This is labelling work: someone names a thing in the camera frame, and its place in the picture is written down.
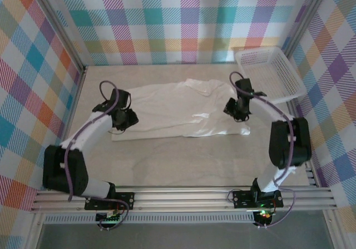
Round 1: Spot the white t-shirt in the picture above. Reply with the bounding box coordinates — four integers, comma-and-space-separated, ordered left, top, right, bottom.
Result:
111, 78, 253, 142

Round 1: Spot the white plastic mesh basket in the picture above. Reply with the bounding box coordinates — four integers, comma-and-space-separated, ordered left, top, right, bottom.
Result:
235, 46, 306, 108

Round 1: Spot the left controller board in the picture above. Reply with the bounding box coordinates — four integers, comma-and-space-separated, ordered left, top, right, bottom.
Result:
96, 210, 123, 223

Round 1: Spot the controller board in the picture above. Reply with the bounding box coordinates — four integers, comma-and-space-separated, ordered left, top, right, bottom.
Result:
96, 210, 123, 223
254, 208, 275, 225

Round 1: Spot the right controller board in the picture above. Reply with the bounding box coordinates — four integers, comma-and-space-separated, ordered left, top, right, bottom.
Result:
254, 208, 275, 225

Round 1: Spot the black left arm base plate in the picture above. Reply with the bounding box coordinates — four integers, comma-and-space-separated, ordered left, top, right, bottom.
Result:
85, 192, 136, 211

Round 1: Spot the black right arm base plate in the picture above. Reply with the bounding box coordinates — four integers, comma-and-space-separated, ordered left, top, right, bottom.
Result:
233, 189, 284, 208

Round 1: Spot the aluminium mounting rail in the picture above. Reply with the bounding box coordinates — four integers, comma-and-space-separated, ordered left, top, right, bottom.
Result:
30, 186, 339, 212

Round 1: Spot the aluminium frame post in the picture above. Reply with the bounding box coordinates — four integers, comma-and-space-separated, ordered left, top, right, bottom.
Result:
29, 0, 88, 76
280, 0, 332, 58

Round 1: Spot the grey slotted cable duct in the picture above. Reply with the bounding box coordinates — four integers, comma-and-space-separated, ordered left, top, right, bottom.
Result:
44, 215, 256, 224

